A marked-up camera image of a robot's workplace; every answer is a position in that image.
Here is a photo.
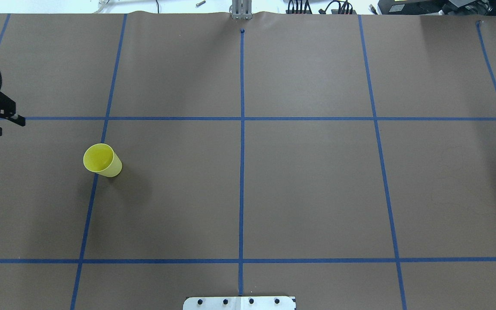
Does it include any yellow plastic cup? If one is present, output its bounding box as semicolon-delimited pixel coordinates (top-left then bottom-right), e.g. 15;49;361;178
82;143;123;178

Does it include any white pedestal column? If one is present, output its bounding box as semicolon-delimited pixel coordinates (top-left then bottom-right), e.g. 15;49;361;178
183;296;297;310

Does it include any aluminium frame post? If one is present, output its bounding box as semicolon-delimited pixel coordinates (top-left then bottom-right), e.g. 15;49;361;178
229;0;253;20

